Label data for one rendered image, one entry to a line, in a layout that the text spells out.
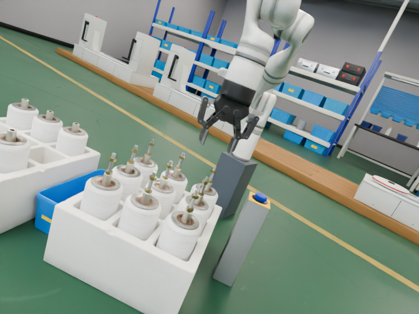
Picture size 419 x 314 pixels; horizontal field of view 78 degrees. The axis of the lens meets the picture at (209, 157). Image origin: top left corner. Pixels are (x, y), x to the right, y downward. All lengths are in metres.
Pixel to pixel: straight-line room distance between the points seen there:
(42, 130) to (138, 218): 0.57
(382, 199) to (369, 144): 6.37
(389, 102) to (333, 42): 3.57
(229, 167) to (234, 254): 0.47
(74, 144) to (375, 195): 2.31
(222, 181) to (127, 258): 0.68
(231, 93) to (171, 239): 0.37
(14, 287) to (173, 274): 0.38
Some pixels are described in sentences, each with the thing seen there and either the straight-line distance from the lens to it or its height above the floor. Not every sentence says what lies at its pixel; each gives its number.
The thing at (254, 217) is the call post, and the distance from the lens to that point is 0.83.
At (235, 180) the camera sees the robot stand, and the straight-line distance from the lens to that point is 1.22.
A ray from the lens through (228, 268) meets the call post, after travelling 0.93.
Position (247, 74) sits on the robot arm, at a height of 0.64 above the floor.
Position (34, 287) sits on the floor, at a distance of 0.82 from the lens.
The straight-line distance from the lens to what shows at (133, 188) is 0.83.
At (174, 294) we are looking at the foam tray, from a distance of 0.72.
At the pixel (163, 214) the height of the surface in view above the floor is 0.18.
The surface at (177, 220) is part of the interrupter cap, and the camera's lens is 0.67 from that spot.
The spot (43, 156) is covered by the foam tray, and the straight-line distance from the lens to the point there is 1.09.
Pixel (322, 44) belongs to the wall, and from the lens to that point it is 9.57.
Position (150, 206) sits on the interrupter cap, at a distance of 0.69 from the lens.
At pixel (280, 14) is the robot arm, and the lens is 0.58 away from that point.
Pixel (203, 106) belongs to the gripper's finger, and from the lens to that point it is 0.57.
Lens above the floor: 0.61
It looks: 16 degrees down
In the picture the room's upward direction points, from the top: 22 degrees clockwise
